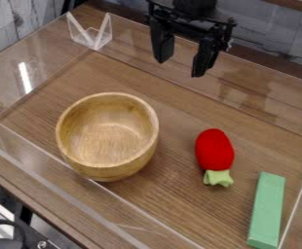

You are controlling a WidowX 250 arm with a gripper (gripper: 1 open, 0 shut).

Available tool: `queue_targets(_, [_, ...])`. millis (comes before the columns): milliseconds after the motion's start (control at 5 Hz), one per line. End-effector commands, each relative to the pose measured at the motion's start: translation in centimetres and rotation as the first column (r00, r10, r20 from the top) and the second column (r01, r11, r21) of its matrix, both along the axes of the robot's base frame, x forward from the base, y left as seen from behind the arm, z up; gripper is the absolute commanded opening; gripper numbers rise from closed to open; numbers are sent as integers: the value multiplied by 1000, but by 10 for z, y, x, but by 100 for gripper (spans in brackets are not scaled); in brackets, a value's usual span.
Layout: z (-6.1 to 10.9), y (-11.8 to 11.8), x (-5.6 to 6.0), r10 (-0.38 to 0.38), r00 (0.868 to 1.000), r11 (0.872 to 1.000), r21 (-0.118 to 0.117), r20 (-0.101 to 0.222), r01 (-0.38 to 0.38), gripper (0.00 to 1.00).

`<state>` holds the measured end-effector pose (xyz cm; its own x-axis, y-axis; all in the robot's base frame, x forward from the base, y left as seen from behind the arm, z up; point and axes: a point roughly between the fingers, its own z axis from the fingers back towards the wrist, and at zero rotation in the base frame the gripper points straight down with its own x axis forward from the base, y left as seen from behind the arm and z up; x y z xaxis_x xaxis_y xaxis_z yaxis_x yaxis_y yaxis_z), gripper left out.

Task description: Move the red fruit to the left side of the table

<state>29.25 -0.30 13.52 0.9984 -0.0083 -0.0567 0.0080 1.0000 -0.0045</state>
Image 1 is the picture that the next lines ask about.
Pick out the green foam block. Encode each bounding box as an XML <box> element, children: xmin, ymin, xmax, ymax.
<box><xmin>246</xmin><ymin>172</ymin><xmax>285</xmax><ymax>249</ymax></box>

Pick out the clear acrylic enclosure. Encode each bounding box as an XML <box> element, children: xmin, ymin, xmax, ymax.
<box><xmin>0</xmin><ymin>14</ymin><xmax>302</xmax><ymax>249</ymax></box>

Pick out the black metal table leg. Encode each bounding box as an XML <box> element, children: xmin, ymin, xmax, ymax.
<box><xmin>15</xmin><ymin>203</ymin><xmax>34</xmax><ymax>226</ymax></box>

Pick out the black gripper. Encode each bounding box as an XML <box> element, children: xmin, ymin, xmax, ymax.
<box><xmin>146</xmin><ymin>0</ymin><xmax>237</xmax><ymax>78</ymax></box>

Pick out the red plush strawberry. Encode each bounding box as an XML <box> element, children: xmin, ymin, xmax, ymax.
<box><xmin>196</xmin><ymin>128</ymin><xmax>234</xmax><ymax>188</ymax></box>

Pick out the black cable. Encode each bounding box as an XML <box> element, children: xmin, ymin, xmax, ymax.
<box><xmin>0</xmin><ymin>219</ymin><xmax>29</xmax><ymax>249</ymax></box>

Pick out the wooden bowl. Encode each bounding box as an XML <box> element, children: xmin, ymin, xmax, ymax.
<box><xmin>55</xmin><ymin>92</ymin><xmax>161</xmax><ymax>182</ymax></box>

